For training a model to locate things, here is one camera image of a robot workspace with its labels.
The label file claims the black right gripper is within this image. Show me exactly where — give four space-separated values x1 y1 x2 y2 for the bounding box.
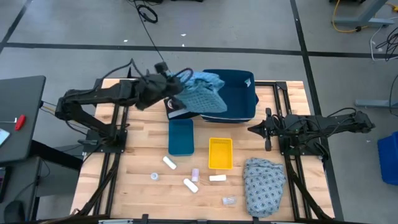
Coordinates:
248 108 282 152

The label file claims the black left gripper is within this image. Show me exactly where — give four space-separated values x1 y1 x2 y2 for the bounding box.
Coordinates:
135 73 185 111

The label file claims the light blue knit cloth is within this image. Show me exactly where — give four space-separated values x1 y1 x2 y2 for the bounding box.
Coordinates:
170 70 228 114

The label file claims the grey patterned cloth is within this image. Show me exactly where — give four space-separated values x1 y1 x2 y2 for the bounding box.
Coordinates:
243 157 287 218

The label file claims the navy fabric basket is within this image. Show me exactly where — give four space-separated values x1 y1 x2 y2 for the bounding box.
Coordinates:
198 68 259 124

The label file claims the yellow plastic basket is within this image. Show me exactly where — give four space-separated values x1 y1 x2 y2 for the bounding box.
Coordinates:
208 137 234 170

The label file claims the teal plastic bin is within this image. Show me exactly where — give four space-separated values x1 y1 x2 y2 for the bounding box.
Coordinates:
168 118 195 157

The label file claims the grey desk leg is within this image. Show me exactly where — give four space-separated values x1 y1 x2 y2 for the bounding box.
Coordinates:
334 0 396 29
355 99 398 110

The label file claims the blue plastic crate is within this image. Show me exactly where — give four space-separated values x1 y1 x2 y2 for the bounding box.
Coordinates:
377 131 398 187

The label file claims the grey side desk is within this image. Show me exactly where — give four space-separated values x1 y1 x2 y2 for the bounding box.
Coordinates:
0 75 47 166

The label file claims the small red object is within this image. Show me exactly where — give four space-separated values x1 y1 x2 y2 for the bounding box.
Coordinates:
14 114 26 131

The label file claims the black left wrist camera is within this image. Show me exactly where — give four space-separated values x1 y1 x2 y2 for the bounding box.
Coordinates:
154 62 170 74

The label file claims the black floor cable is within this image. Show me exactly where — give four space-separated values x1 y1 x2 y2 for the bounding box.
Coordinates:
126 0 167 65

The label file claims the yellow floor cable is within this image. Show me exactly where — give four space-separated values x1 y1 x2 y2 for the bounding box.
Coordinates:
331 0 398 34

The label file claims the white floor cable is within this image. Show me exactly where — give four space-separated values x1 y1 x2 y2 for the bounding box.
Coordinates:
369 24 388 62

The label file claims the black cable bundle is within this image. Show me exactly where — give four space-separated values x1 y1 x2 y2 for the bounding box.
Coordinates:
374 26 398 62

